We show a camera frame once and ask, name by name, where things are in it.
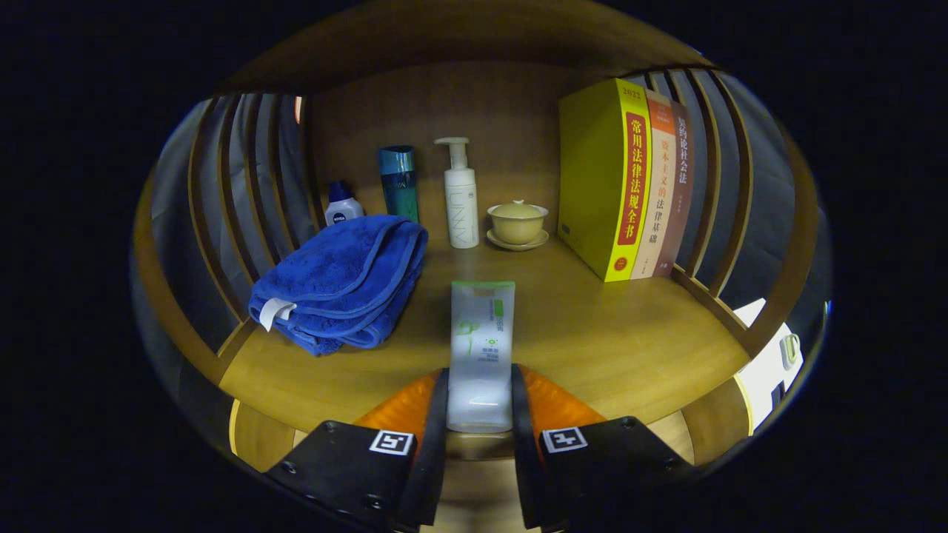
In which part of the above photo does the wooden drawer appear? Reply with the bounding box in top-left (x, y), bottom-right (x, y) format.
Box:
top-left (228, 376), bottom-right (753, 533)

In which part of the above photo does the blue folded towel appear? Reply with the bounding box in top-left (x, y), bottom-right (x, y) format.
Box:
top-left (249, 215), bottom-right (430, 357)

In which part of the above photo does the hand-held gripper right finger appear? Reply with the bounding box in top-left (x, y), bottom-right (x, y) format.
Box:
top-left (510, 363), bottom-right (697, 531)

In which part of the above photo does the white side cabinet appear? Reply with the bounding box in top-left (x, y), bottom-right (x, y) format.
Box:
top-left (733, 298), bottom-right (804, 434)

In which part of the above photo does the small white blue-capped bottle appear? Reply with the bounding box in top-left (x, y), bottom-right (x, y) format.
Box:
top-left (324, 181), bottom-right (365, 227)

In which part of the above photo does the cream orange book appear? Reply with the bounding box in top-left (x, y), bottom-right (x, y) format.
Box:
top-left (631, 89), bottom-right (676, 281)

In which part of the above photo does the wooden countertop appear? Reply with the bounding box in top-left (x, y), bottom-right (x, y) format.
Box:
top-left (219, 229), bottom-right (750, 461)

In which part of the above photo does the teal bottle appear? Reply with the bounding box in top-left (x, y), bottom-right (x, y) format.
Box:
top-left (378, 145), bottom-right (420, 224)

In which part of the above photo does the white pump bottle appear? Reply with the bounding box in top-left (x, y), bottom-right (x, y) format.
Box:
top-left (434, 137), bottom-right (480, 249)

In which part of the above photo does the white green tube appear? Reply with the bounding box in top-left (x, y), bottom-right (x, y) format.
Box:
top-left (447, 280), bottom-right (516, 434)

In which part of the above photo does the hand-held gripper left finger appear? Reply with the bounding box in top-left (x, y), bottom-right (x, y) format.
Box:
top-left (265, 368), bottom-right (451, 532)

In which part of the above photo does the brown book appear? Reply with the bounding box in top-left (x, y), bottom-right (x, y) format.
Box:
top-left (653, 100), bottom-right (695, 278)

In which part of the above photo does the wooden cabinet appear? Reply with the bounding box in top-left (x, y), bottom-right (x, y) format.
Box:
top-left (133, 0), bottom-right (823, 475)

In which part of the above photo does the beige lidded teacup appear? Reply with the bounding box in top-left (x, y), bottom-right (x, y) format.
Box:
top-left (487, 199), bottom-right (550, 252)

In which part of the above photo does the yellow book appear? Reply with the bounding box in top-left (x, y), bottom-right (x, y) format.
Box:
top-left (558, 78), bottom-right (652, 283)

